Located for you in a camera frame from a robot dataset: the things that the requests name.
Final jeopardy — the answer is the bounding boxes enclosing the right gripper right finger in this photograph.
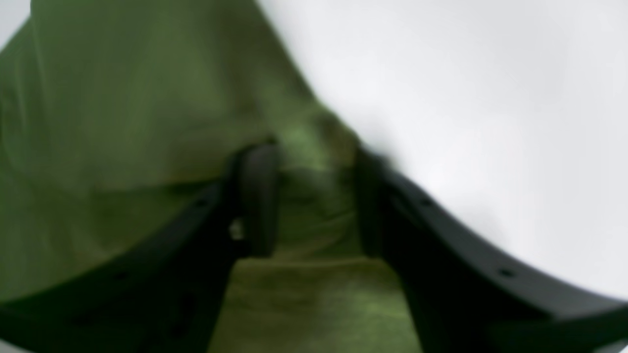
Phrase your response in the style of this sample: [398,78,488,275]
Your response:
[353,147,628,353]

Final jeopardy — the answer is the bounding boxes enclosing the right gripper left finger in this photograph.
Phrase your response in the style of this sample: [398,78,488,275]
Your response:
[1,144,280,353]

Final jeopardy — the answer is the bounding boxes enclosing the olive green T-shirt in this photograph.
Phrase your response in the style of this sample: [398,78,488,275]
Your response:
[1,0,421,353]

